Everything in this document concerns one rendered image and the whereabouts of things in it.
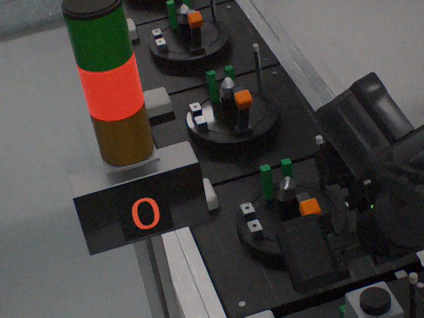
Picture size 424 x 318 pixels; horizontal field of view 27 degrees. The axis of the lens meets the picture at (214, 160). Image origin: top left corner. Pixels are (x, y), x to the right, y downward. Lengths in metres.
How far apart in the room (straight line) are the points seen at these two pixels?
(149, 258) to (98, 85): 0.25
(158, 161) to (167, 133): 0.50
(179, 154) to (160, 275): 0.17
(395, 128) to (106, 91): 0.25
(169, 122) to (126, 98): 0.59
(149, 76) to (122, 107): 0.70
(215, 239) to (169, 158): 0.32
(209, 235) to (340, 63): 0.59
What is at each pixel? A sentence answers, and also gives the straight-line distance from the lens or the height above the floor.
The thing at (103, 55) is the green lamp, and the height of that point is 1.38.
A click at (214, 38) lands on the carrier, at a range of 1.49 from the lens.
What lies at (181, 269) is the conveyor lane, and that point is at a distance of 1.11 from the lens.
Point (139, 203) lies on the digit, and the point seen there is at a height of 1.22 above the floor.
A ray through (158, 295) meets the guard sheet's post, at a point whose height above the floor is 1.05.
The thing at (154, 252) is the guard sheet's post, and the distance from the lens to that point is 0.93.
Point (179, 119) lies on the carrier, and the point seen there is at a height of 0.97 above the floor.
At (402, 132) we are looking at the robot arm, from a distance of 0.65.
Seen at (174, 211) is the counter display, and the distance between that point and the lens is 0.83.
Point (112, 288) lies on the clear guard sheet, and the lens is 0.96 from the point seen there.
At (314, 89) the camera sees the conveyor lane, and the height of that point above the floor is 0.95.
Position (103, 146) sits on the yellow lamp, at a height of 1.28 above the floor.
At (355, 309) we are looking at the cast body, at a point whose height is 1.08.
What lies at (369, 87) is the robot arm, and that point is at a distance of 0.65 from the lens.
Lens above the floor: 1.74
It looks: 38 degrees down
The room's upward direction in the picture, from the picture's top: 9 degrees counter-clockwise
